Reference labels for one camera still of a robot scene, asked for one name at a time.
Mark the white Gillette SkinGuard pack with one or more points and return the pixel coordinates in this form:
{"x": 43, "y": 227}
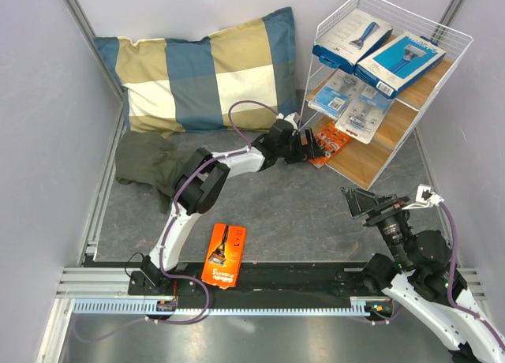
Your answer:
{"x": 336, "y": 94}

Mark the light blue cable duct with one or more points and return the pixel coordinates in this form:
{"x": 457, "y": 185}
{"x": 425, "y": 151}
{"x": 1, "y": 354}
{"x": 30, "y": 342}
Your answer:
{"x": 156, "y": 308}

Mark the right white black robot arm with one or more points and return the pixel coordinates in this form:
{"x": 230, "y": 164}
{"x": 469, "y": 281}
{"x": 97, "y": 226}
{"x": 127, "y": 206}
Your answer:
{"x": 420, "y": 274}

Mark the white blue razor box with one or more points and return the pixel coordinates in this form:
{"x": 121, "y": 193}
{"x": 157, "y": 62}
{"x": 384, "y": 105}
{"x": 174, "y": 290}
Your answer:
{"x": 350, "y": 40}

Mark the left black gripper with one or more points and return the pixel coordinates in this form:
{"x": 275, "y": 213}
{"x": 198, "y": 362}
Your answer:
{"x": 308, "y": 152}

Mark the blue Harry's razor box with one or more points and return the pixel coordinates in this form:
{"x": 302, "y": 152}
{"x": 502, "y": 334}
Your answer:
{"x": 399, "y": 63}

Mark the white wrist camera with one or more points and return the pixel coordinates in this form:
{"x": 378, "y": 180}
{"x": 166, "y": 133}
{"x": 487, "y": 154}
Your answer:
{"x": 292, "y": 118}
{"x": 426, "y": 197}

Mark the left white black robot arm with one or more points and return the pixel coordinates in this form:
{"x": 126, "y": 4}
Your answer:
{"x": 202, "y": 179}

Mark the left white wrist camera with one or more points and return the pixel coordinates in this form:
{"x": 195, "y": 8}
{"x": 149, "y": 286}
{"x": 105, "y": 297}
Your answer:
{"x": 292, "y": 118}

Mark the clear blister razor pack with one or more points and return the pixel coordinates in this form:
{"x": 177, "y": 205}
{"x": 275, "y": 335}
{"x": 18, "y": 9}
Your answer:
{"x": 364, "y": 114}

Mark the white wire wooden shelf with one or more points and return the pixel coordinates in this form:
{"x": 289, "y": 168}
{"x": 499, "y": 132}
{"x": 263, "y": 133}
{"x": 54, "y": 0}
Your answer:
{"x": 364, "y": 163}

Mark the orange Gillette Fusion box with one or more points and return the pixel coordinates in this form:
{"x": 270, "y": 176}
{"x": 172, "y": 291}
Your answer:
{"x": 223, "y": 260}

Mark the orange Styler razor box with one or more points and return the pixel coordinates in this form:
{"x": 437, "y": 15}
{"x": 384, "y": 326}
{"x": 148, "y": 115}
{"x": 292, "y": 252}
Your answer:
{"x": 331, "y": 141}

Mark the olive green cloth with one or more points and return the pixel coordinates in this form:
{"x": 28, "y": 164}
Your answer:
{"x": 150, "y": 159}

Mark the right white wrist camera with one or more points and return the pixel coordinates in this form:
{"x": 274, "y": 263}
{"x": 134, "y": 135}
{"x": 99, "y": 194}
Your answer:
{"x": 426, "y": 197}

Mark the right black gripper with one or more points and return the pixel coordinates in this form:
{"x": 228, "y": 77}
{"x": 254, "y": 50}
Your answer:
{"x": 358, "y": 201}

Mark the blue beige checkered pillow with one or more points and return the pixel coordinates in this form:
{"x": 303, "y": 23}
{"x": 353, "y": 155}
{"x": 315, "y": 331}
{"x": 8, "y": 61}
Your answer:
{"x": 242, "y": 76}

